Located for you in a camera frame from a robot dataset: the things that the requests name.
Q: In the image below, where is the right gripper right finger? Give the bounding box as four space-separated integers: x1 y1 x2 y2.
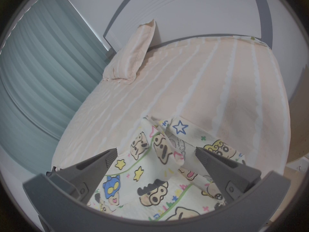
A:
195 147 262 201

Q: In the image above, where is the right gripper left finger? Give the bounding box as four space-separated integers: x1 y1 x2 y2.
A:
49 148 118 205

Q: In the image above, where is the white printed pyjama top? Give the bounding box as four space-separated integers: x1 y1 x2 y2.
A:
87 115 247 223

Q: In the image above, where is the bed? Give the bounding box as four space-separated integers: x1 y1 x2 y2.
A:
51 0 290 178

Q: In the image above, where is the blue-green curtain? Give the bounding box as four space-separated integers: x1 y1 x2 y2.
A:
0 0 110 140
0 86 73 176

